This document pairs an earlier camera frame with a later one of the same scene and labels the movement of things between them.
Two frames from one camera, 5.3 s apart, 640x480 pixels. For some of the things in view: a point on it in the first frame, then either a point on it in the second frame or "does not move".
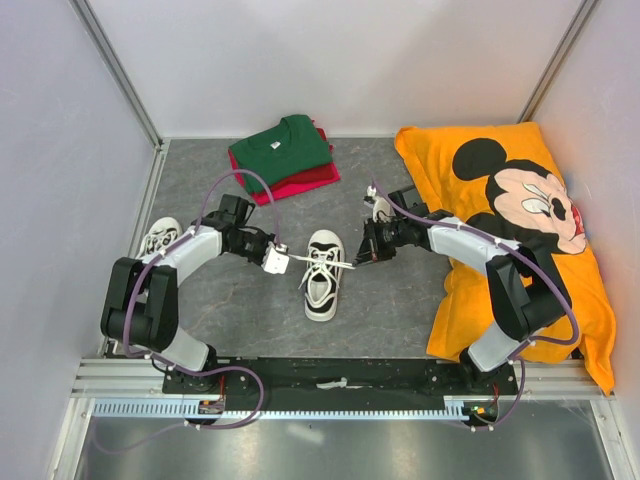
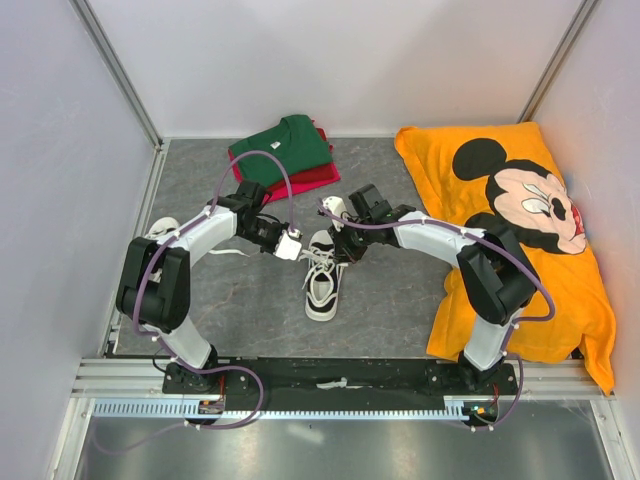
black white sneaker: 162,234 does not move
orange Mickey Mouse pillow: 509,177 does not move
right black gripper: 371,249 → 343,250
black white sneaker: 325,259 does not move
